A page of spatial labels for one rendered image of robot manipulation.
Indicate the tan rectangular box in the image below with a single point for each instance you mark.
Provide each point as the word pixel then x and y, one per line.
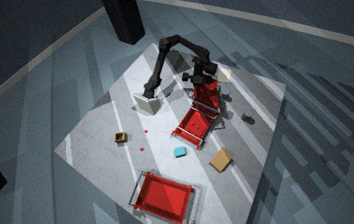
pixel 221 159

